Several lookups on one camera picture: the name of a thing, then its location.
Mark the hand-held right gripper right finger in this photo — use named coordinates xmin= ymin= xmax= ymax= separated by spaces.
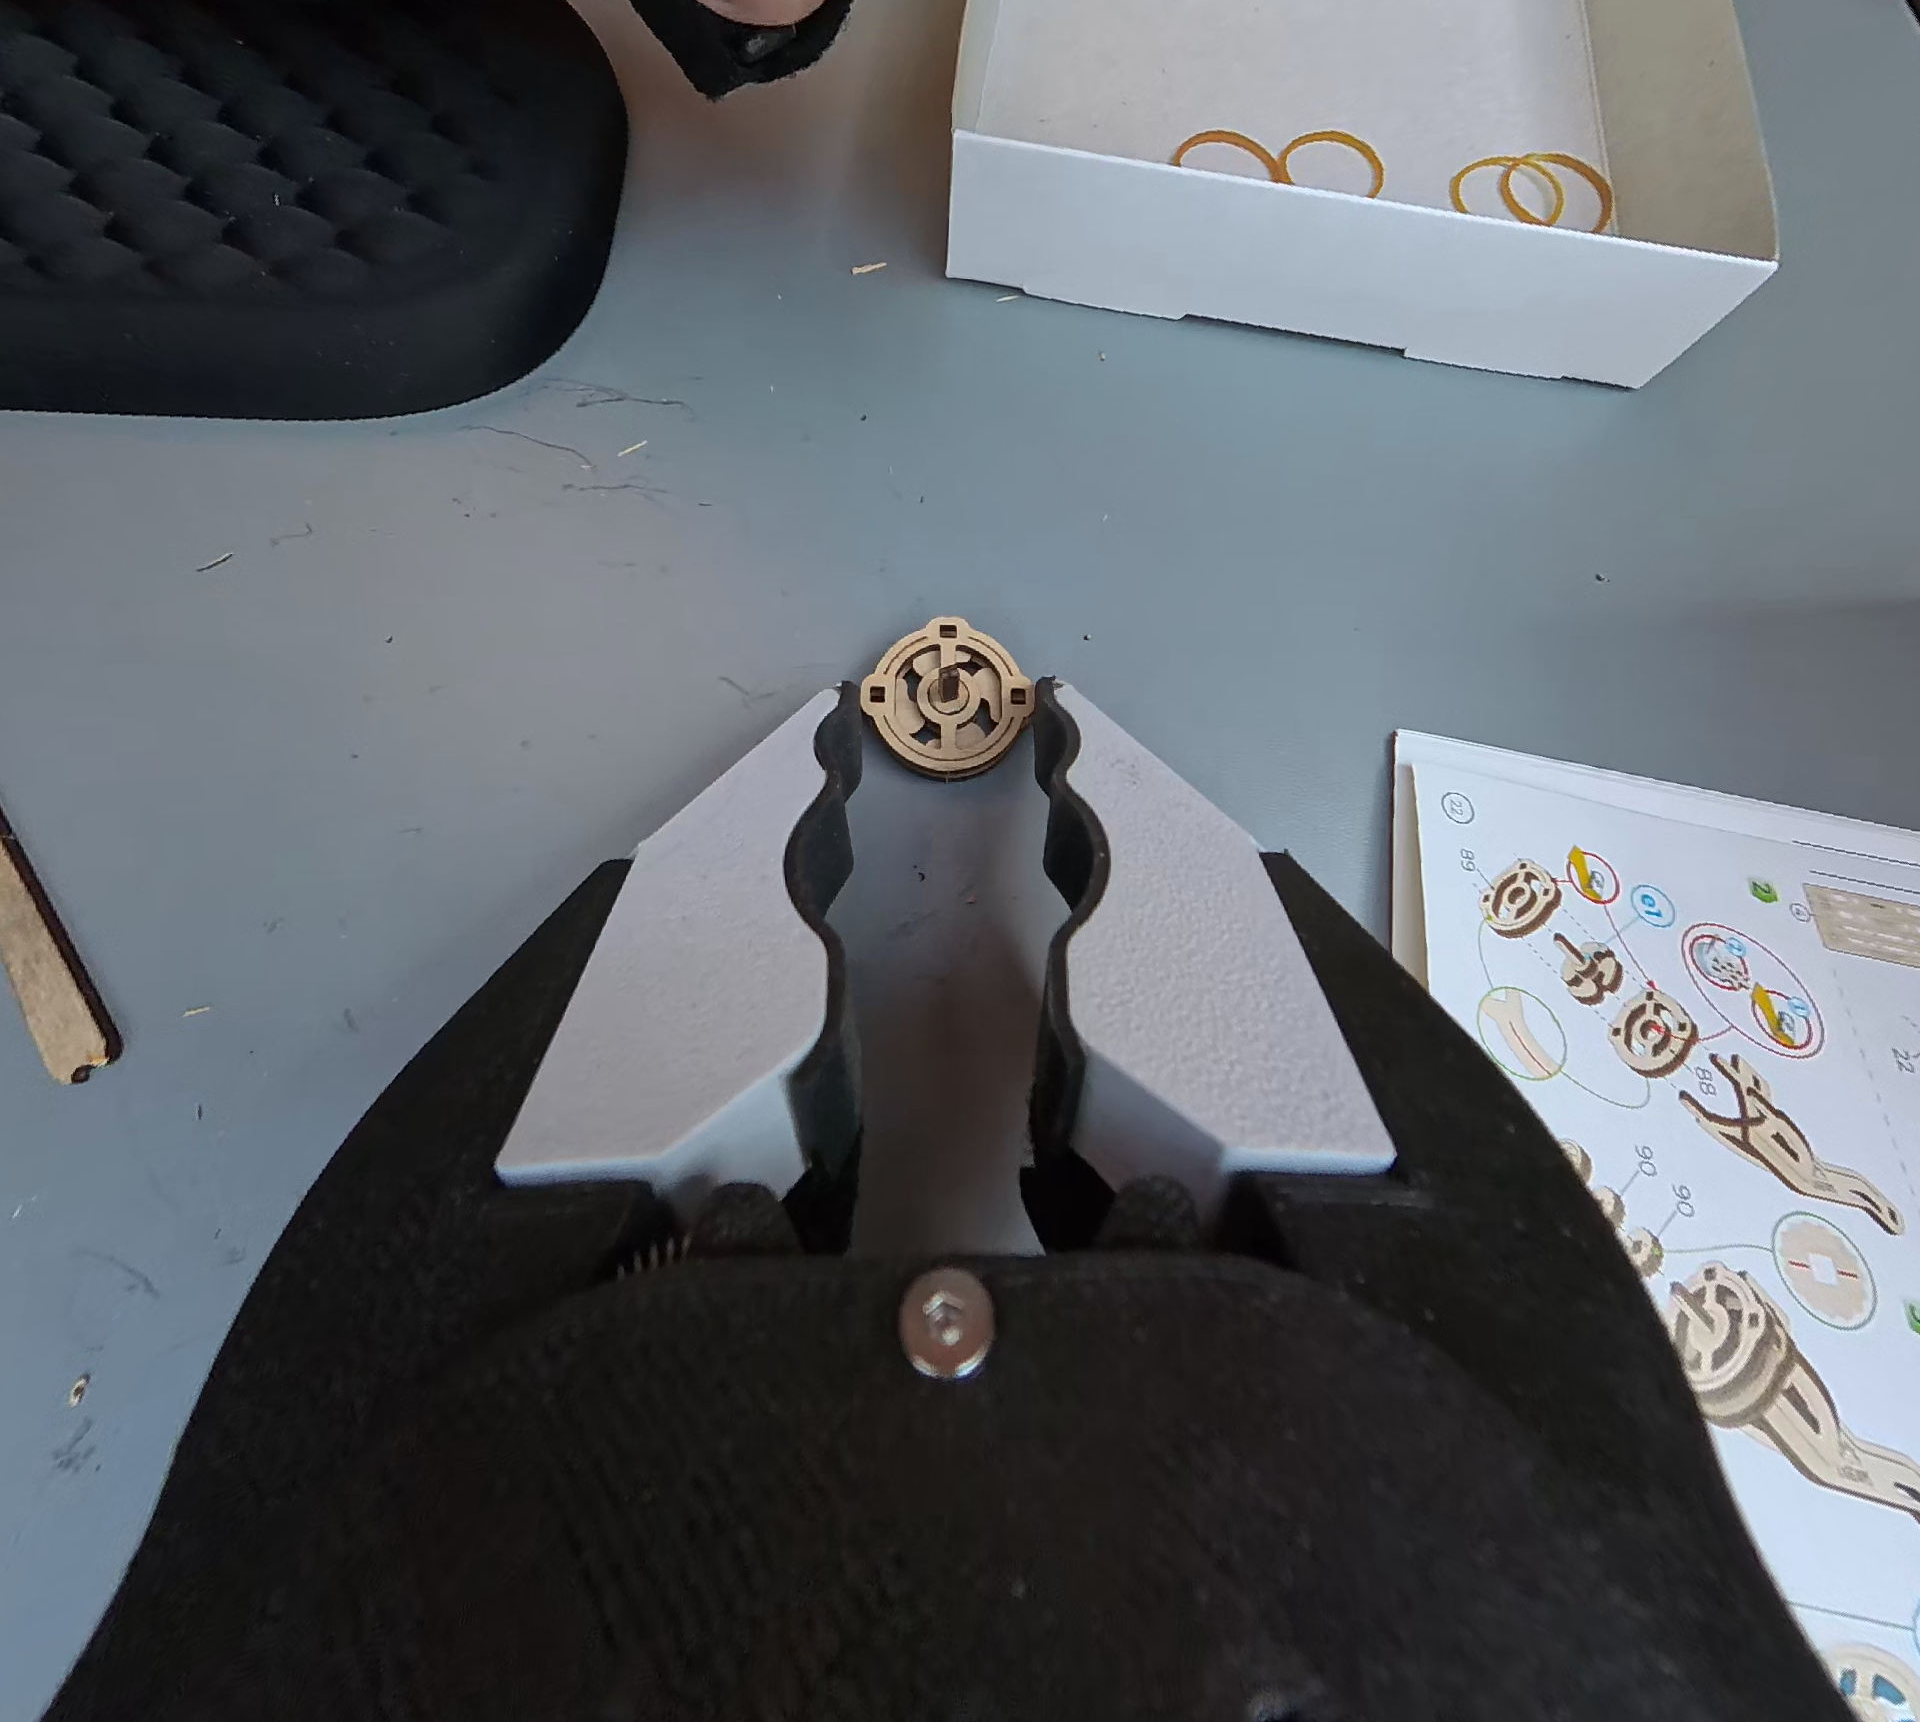
xmin=1022 ymin=676 xmax=1396 ymax=1256

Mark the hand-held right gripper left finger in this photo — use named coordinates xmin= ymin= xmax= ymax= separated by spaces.
xmin=494 ymin=685 xmax=870 ymax=1256

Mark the round wooden gear part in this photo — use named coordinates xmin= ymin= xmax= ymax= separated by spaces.
xmin=857 ymin=616 xmax=1037 ymax=788

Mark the white cardboard box tray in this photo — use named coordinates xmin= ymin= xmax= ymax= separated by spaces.
xmin=944 ymin=0 xmax=1781 ymax=391

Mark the black foam wrist rest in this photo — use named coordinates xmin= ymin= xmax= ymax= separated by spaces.
xmin=0 ymin=0 xmax=628 ymax=419

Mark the printed instruction booklet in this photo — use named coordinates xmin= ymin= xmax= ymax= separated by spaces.
xmin=1391 ymin=731 xmax=1920 ymax=1722

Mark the tapered wooden stick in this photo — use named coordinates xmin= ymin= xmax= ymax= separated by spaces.
xmin=0 ymin=805 xmax=123 ymax=1087

